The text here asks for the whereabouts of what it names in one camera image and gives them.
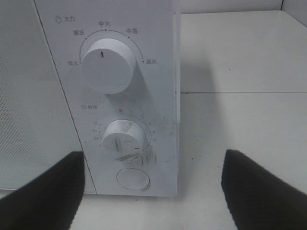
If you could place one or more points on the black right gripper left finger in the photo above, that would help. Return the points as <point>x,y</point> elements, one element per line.
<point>50,201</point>

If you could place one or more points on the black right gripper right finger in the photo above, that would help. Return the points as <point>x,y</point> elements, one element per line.
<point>257,199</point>

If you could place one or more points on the round white door-release button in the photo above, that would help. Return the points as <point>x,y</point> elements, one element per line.
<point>133,179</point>

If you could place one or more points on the white timer knob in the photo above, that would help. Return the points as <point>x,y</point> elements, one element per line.
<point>124,140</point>

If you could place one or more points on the white microwave door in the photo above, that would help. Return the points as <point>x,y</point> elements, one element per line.
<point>36,128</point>

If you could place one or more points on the upper white power knob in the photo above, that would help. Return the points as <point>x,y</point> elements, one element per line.
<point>108,66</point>

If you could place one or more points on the white microwave oven body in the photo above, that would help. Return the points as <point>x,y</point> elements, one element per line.
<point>151,29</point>

